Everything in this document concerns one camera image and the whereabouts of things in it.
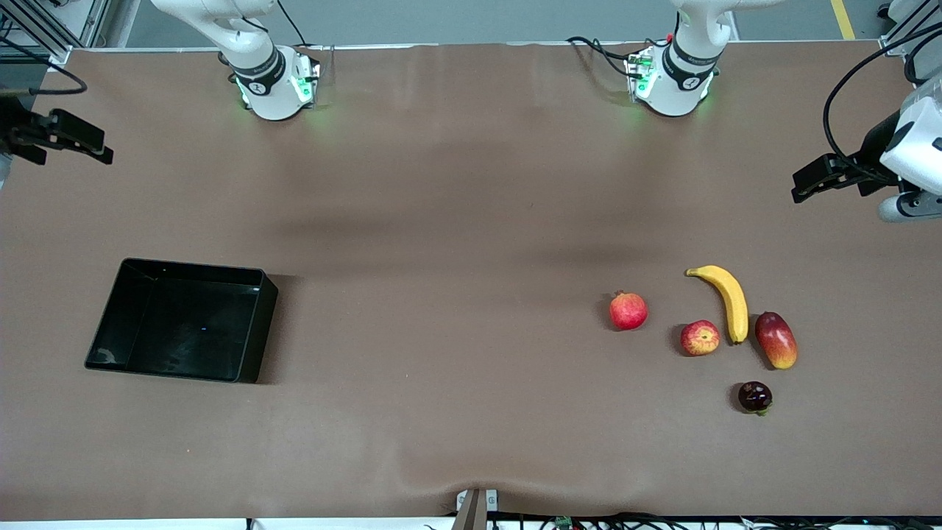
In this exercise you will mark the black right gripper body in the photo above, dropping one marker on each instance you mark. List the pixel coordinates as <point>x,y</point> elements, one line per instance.
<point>15,126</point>

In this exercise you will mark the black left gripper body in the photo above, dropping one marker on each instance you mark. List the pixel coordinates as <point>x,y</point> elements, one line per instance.
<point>874,146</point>

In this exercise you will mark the yellow banana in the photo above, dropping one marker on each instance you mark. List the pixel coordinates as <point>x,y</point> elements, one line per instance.
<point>732,298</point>

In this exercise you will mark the red yellow apple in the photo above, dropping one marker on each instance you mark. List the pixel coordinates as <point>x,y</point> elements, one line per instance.
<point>699,338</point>

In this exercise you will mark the black plastic box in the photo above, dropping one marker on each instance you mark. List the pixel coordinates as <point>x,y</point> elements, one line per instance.
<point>184,331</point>

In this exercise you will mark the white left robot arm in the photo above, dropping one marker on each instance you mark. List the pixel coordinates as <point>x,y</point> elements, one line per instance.
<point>673,88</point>

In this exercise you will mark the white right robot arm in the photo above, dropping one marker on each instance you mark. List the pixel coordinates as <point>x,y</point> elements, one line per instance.
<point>272,99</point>

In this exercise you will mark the yellow floor tape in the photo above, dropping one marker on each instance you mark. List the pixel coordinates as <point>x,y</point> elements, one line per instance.
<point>841,18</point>

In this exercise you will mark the red yellow mango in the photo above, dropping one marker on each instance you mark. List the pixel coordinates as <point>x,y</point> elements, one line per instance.
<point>776,340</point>

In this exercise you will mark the dark purple mangosteen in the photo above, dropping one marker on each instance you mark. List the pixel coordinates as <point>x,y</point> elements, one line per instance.
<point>754,396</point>

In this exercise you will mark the red pomegranate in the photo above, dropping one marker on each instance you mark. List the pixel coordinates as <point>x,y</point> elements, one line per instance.
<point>628,312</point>

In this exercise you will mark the brown table mat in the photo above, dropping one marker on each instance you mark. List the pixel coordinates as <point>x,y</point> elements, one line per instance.
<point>471,427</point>

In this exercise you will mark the aluminium frame post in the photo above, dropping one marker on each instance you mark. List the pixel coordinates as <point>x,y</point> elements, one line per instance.
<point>44,33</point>
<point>901,33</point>

